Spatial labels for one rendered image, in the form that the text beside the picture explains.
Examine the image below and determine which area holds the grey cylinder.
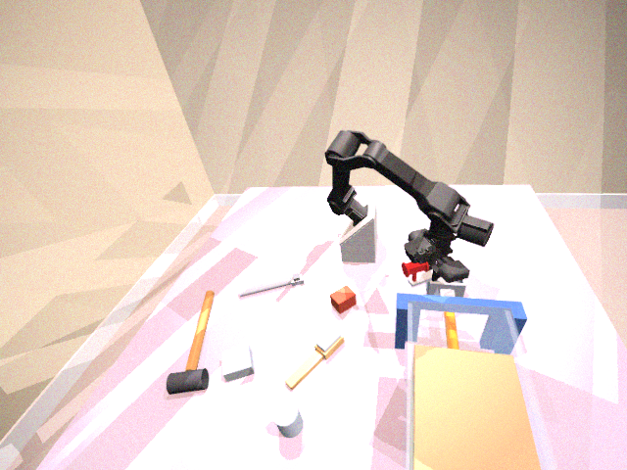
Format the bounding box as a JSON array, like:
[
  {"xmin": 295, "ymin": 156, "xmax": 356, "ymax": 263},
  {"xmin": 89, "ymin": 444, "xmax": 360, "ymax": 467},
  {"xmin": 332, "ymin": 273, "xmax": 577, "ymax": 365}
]
[{"xmin": 272, "ymin": 399, "xmax": 304, "ymax": 438}]

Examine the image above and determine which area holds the mallet with dark grey head and wooden handle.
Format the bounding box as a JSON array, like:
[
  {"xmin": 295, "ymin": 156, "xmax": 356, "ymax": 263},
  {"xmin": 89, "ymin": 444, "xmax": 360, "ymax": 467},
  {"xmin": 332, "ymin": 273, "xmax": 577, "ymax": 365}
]
[{"xmin": 166, "ymin": 291, "xmax": 215, "ymax": 395}]

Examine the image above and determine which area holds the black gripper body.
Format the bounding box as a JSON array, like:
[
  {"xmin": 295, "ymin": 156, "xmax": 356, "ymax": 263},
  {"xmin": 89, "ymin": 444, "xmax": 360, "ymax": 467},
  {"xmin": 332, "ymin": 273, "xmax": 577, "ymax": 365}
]
[{"xmin": 408, "ymin": 228, "xmax": 470, "ymax": 283}]

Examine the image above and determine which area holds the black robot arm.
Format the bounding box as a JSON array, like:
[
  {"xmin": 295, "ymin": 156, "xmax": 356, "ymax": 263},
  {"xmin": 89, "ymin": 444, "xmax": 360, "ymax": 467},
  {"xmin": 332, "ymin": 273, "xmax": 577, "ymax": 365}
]
[{"xmin": 324, "ymin": 130, "xmax": 495, "ymax": 264}]

